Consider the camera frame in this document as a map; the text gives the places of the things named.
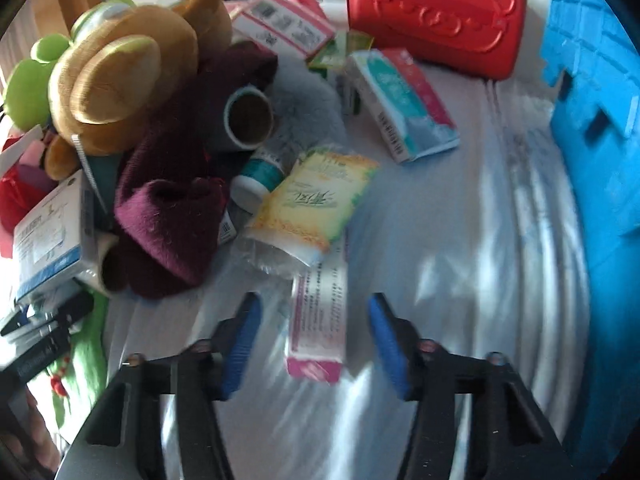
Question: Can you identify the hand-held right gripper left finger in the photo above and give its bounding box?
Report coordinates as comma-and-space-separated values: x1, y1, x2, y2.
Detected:
55, 291, 263, 480

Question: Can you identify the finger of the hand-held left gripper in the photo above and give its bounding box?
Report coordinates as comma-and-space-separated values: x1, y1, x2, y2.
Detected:
0, 291, 96, 338

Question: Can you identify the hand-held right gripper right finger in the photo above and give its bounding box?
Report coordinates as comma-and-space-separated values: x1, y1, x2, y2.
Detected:
366, 291, 576, 480

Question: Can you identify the pink white medicine box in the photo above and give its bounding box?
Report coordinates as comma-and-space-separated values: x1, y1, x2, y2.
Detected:
285, 247, 351, 386

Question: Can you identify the pink pig plush red dress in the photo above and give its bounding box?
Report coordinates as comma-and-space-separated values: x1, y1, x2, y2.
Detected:
0, 125, 61, 258

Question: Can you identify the blue plastic crate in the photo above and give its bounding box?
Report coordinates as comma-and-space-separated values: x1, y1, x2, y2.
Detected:
540, 0, 640, 480

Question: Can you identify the person's left hand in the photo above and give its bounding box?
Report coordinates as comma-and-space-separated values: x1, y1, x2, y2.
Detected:
0, 390, 62, 480

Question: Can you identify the red bead ornament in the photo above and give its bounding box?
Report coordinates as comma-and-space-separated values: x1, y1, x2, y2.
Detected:
47, 355, 71, 396

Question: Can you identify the white blue medicine box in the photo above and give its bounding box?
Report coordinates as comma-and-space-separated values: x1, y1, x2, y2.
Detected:
12, 170, 98, 301

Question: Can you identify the clear plastic wrapper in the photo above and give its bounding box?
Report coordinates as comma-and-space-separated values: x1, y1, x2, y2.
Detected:
235, 232, 311, 281

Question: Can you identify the maroon plush bear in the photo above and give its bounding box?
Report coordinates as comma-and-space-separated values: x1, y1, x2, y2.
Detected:
112, 40, 278, 301

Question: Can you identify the yellow green tissue pack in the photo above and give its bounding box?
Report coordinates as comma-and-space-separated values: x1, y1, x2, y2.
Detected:
245, 149, 380, 267

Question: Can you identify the white teal bottle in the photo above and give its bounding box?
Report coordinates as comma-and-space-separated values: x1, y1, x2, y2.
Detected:
229, 147, 288, 213

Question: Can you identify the cardboard roll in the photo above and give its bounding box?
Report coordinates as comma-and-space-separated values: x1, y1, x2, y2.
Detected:
222, 85, 276, 153

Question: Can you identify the green frog plush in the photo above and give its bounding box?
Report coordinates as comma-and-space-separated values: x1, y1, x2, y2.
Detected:
2, 0, 138, 131

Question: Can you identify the teal pink tissue pack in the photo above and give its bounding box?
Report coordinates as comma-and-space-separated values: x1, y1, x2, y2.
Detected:
350, 49, 461, 165

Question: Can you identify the grey fluffy plush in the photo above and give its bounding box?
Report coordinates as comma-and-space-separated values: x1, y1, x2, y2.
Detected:
260, 60, 351, 161

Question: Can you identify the large brown bear plush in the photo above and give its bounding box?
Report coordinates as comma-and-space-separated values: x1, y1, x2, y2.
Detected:
47, 0, 233, 181

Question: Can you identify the green flat box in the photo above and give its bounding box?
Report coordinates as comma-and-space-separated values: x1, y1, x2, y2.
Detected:
307, 30, 376, 71

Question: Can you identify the pink white flat box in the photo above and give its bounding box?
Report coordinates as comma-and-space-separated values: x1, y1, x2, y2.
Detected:
230, 0, 337, 61

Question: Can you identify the red small suitcase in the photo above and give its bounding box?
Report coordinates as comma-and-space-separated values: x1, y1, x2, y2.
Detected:
345, 0, 528, 81

